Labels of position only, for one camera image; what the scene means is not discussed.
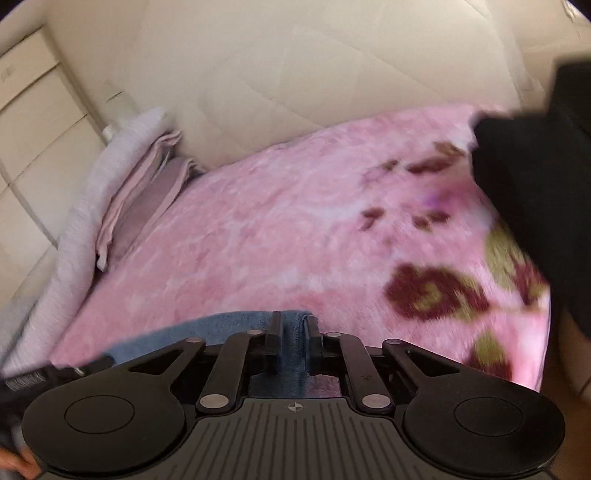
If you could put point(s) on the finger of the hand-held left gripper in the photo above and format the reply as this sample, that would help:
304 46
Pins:
81 367

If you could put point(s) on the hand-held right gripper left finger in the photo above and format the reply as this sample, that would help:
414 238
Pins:
274 344

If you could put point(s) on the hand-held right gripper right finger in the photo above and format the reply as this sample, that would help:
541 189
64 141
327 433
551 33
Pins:
315 346

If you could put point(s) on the blue denim jeans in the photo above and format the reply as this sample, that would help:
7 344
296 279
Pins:
292 344

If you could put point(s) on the person's left hand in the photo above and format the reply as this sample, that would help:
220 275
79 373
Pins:
21 464

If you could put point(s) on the pink fluffy floral blanket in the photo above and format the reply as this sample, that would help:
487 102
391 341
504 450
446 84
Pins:
286 221

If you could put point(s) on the white folded quilt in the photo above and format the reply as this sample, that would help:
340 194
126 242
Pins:
83 221

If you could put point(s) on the pink folded bed sheet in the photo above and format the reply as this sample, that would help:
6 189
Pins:
138 203

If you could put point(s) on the cream wooden cabinet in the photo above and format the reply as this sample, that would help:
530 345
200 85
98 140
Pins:
32 138

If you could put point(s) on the beige padded headboard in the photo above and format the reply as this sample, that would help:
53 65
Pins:
277 69

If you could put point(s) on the black cloth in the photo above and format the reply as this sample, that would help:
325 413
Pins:
540 175

